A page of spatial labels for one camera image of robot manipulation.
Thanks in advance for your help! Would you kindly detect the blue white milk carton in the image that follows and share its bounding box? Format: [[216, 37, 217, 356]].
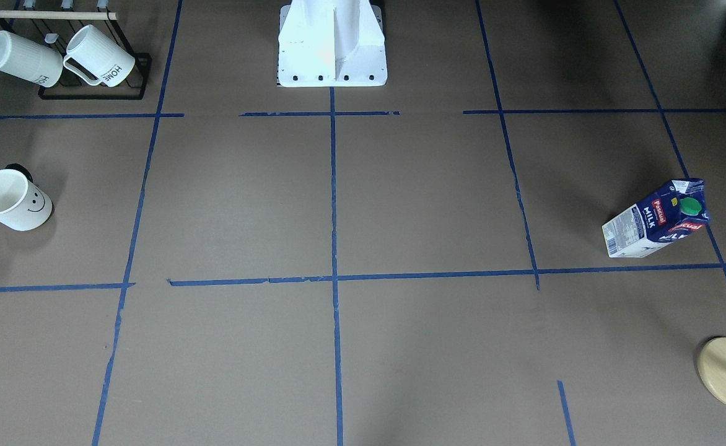
[[603, 178, 711, 258]]

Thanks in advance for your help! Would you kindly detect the white smiley mug black handle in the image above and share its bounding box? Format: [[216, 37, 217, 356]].
[[0, 164, 53, 232]]

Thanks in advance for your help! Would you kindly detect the white ribbed HOME mug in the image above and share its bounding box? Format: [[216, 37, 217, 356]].
[[63, 25, 136, 87], [0, 30, 63, 88]]

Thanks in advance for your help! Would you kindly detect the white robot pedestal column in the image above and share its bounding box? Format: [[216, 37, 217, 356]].
[[276, 1, 388, 88]]

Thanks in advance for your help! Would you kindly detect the black wire mug rack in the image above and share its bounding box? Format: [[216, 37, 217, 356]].
[[0, 1, 152, 100]]

